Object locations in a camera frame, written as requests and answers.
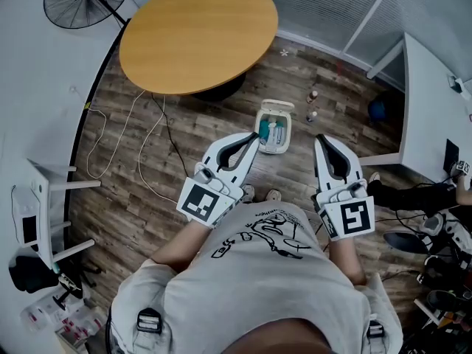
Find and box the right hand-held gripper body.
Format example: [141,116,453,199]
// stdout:
[311,178,377,242]

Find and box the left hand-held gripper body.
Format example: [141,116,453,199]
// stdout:
[176,162,245,230]

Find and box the white trash bin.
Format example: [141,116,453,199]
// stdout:
[255,108,293,156]

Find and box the white trash bin lid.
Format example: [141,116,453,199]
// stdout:
[260,98,296,117]

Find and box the person's left forearm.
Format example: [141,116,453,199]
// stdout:
[150,218,217,273]

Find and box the person's right forearm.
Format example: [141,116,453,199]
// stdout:
[327,234,368,286]

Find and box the white plastic bottle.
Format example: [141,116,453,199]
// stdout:
[268,122,285,148]

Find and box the black chair seat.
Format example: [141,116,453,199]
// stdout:
[382,230,431,256]

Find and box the dark blue bag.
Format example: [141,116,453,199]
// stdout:
[367,94,398,124]

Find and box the black round table base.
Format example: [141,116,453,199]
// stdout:
[190,72,247,103]

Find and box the white desk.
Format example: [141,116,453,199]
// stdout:
[358,31,472,184]

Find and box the white spare gripper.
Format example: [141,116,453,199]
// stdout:
[420,212,472,257]

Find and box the person's grey printed shirt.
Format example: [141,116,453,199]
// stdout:
[109,201,405,354]

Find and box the black pad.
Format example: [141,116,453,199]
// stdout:
[444,138,461,172]

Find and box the black harness buckle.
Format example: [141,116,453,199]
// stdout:
[136,308,164,335]
[366,320,386,341]

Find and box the round wooden table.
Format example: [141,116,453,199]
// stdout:
[118,0,280,96]

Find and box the small white desk device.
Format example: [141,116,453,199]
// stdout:
[447,74,466,94]

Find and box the small white side table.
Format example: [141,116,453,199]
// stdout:
[10,158,103,271]

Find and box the pile of white boxes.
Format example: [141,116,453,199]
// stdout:
[19,291,105,348]

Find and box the black office chair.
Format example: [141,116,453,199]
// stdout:
[7,254,103,311]

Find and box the black standing fan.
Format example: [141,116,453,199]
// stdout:
[43,0,133,30]

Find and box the black cable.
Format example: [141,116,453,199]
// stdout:
[150,91,190,179]

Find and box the white cable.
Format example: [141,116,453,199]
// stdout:
[137,96,179,204]
[86,88,148,181]

